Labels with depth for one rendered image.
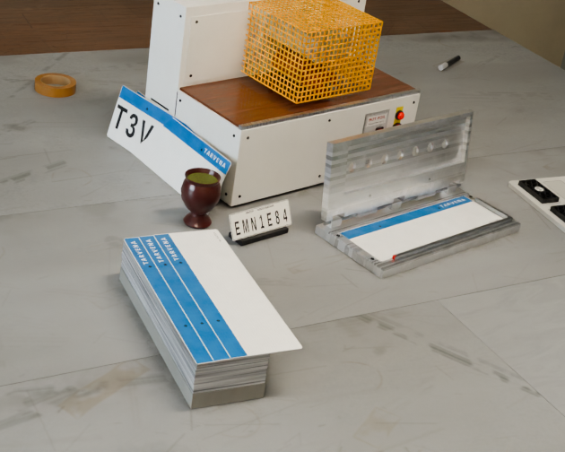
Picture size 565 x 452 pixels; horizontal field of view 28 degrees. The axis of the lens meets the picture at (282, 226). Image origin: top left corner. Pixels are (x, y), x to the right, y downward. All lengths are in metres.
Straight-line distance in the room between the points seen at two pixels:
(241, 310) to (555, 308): 0.71
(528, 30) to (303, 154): 2.78
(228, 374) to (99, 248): 0.52
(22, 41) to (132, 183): 0.87
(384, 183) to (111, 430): 0.95
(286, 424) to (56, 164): 0.97
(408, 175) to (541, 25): 2.77
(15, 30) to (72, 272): 1.30
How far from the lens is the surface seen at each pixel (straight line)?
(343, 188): 2.37
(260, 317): 1.93
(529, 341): 2.21
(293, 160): 2.50
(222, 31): 2.54
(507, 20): 5.08
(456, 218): 2.54
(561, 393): 2.10
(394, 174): 2.49
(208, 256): 2.08
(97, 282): 2.15
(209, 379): 1.83
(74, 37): 3.32
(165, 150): 2.55
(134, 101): 2.65
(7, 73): 3.03
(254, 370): 1.86
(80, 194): 2.45
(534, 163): 2.97
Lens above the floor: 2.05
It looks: 28 degrees down
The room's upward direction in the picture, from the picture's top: 9 degrees clockwise
